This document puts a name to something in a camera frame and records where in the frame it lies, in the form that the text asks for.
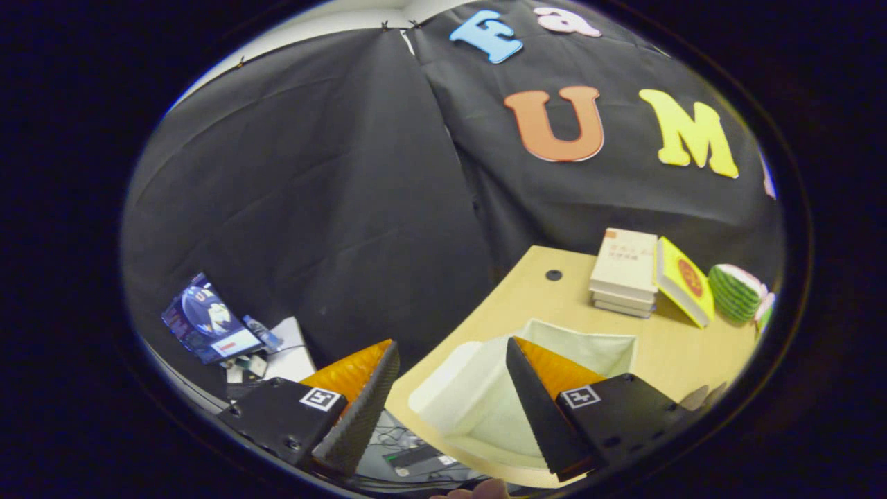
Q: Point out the pink and green plush toy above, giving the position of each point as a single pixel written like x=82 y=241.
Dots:
x=765 y=313

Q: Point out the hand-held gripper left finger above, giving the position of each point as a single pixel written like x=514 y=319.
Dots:
x=360 y=423

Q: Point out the clear water bottle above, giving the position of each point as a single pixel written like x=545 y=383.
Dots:
x=263 y=334

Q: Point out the blue printed poster board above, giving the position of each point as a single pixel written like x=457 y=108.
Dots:
x=208 y=319

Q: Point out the blue cover book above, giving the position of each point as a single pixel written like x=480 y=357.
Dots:
x=620 y=310

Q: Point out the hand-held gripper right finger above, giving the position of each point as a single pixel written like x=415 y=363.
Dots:
x=540 y=423

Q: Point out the white flat board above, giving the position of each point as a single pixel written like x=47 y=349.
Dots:
x=291 y=353

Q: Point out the beige cover book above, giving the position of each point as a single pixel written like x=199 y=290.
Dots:
x=627 y=260

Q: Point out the watermelon slice plush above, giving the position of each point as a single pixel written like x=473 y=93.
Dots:
x=734 y=291

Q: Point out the white fabric storage box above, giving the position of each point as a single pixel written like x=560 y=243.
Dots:
x=478 y=402

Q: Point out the white-edged thin book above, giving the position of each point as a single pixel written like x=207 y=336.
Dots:
x=620 y=299

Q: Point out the yellow book with red label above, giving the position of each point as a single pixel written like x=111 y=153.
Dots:
x=686 y=281

